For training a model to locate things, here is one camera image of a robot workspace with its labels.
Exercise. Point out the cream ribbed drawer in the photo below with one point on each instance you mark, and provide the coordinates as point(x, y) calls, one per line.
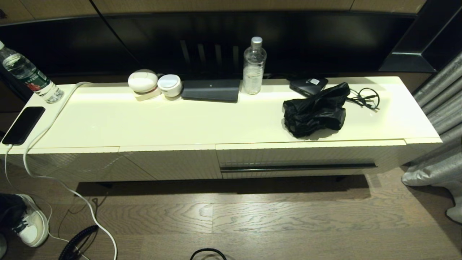
point(288, 155)

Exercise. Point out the white oval device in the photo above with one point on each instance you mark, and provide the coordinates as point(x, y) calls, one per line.
point(143, 81)

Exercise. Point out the green labelled water bottle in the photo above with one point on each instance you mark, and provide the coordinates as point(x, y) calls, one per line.
point(29, 74)

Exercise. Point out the beige device base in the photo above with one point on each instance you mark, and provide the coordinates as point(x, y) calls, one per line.
point(146, 96)

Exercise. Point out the scratched cream cabinet door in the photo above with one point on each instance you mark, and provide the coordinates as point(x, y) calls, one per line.
point(90, 162)

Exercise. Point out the clear plastic water bottle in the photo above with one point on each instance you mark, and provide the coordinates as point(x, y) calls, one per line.
point(253, 72)

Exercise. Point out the plain cream cabinet door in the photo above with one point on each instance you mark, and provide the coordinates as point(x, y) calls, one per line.
point(180, 162)

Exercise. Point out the small black labelled device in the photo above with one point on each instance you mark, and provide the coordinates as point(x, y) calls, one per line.
point(306, 86)

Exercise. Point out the dark trouser leg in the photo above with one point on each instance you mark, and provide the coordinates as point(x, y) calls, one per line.
point(11, 209)

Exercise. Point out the black wall shelf frame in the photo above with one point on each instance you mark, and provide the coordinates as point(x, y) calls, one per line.
point(408, 59)

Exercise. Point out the black television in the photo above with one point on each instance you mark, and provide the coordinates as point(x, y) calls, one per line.
point(306, 39)

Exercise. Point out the white round device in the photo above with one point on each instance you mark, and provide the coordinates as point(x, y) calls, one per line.
point(170, 85)

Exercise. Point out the grey curtain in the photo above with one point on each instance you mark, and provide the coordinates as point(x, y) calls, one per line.
point(440, 90)

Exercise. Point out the black flat set-top box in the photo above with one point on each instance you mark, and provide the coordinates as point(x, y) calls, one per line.
point(211, 90)

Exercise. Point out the black smartphone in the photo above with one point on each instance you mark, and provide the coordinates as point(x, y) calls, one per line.
point(23, 125)

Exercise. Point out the cream low cabinet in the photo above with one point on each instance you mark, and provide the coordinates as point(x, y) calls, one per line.
point(180, 122)

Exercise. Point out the black umbrella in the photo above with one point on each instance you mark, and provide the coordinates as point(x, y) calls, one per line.
point(314, 112)

